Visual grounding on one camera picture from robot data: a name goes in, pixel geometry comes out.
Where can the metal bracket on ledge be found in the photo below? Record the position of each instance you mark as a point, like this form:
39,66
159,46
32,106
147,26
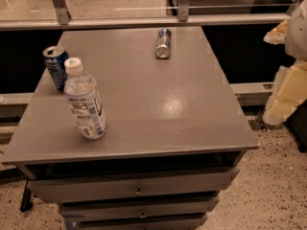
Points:
268,86

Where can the top grey drawer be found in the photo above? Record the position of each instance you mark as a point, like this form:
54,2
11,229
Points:
132,185

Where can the clear plastic water bottle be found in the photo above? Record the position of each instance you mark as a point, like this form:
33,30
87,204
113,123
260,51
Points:
82,95

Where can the bottom grey drawer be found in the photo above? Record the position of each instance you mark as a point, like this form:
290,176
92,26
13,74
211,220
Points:
175,222

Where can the grey drawer cabinet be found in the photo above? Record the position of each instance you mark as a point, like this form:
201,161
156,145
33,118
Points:
162,115

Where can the middle grey drawer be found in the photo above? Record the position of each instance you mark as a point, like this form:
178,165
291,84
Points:
140,208

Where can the grey metal railing frame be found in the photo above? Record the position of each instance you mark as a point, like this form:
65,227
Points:
18,15

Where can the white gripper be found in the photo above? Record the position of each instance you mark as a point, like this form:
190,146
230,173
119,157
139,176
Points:
297,35

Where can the silver blue redbull can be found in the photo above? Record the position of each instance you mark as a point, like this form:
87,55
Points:
163,43

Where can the blue soda can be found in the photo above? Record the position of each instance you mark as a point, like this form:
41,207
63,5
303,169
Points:
54,58

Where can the grey drawer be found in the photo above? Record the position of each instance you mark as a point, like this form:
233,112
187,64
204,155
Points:
175,222
140,208
132,185

